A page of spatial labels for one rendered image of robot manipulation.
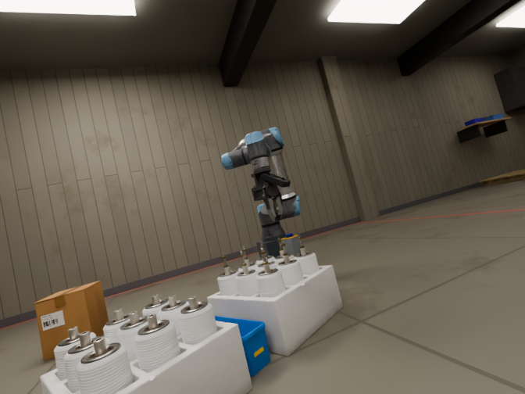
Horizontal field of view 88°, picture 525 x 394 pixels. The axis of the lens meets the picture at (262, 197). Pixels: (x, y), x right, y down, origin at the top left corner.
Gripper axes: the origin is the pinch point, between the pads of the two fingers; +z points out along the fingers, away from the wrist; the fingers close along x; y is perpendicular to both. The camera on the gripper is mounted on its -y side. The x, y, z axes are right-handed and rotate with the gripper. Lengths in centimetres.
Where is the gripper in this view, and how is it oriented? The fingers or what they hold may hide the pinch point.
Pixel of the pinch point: (277, 216)
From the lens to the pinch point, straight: 108.2
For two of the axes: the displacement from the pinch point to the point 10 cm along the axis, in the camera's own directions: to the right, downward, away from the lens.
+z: 2.4, 9.7, -0.7
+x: -6.7, 1.1, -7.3
